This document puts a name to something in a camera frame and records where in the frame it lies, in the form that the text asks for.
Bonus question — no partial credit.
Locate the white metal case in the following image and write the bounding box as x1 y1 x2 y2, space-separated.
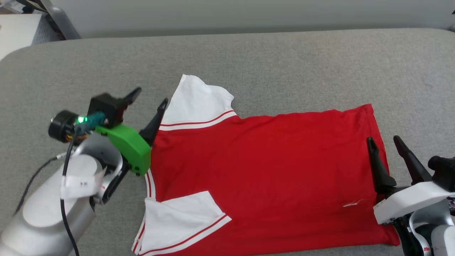
0 14 47 62

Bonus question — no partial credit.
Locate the black cable with teal plug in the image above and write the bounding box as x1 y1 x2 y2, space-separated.
59 112 107 256

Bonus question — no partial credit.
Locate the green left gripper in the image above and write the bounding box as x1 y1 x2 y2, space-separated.
48 87 169 177

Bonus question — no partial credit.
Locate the red and white t-shirt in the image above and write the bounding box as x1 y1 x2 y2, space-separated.
132 74 401 256

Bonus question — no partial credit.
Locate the grey partition post with foot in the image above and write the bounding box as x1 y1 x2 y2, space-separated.
38 0 81 40

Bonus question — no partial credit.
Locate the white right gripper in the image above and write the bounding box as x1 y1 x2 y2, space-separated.
366 135 455 225

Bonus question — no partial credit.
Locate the white paper label tag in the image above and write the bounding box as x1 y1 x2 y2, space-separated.
60 170 106 199

